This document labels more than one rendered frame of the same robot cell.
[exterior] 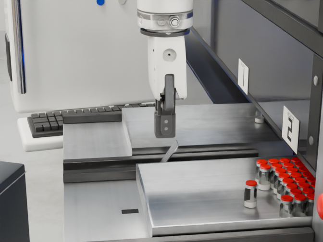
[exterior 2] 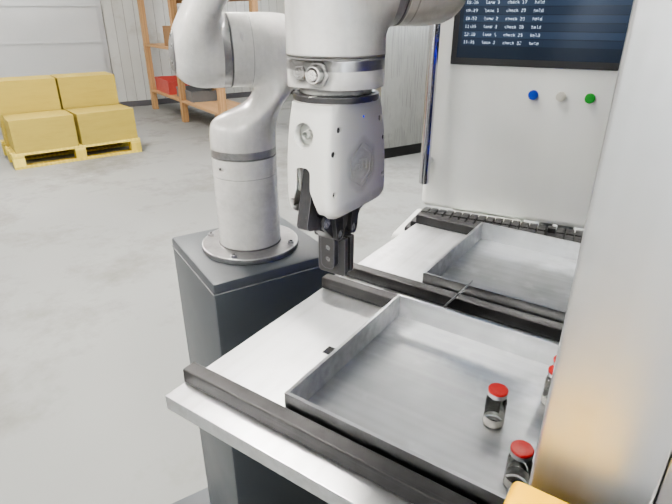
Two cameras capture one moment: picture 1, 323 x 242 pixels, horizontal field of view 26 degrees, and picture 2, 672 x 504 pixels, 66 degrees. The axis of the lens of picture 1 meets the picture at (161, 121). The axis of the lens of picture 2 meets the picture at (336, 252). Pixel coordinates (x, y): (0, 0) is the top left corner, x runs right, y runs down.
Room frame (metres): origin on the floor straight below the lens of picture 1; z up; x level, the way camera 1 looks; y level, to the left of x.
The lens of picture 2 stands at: (0.69, -0.32, 1.28)
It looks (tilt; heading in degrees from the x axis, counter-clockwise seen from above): 25 degrees down; 42
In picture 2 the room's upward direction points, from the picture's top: straight up
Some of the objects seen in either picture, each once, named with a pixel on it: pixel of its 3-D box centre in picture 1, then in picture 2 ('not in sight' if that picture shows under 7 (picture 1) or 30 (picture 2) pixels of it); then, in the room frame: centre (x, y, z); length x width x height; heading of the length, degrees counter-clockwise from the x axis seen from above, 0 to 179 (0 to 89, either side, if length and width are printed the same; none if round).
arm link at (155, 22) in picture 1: (165, 18); (334, 73); (1.04, -0.01, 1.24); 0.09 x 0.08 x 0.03; 8
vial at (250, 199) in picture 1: (250, 194); (495, 407); (1.13, -0.16, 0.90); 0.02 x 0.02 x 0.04
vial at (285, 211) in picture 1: (286, 209); (518, 466); (1.07, -0.21, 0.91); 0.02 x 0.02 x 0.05
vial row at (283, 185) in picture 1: (285, 189); not in sight; (1.15, -0.22, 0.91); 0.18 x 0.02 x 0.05; 8
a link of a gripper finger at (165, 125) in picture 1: (166, 120); (326, 245); (1.03, -0.01, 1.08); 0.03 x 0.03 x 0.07; 8
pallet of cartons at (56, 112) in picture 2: not in sight; (65, 116); (2.77, 5.08, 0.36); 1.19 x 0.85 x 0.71; 164
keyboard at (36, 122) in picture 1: (104, 118); (494, 230); (1.78, 0.16, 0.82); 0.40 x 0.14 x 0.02; 106
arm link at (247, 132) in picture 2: not in sight; (257, 85); (1.32, 0.43, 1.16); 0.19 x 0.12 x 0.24; 151
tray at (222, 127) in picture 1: (202, 130); (555, 278); (1.47, -0.09, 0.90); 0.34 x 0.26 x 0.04; 98
